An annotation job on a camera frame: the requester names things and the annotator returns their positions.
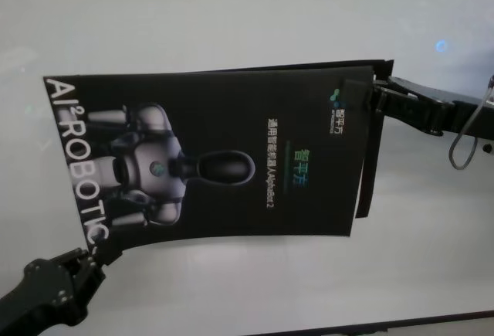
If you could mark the black tape frame outline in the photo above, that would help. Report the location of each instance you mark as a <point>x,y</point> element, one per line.
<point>366,181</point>

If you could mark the black robot print poster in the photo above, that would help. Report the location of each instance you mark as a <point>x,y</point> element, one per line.
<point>231,197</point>

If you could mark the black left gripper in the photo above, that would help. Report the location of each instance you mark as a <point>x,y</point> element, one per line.
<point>50,286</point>

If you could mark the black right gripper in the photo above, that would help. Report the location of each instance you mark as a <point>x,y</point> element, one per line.
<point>432,114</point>

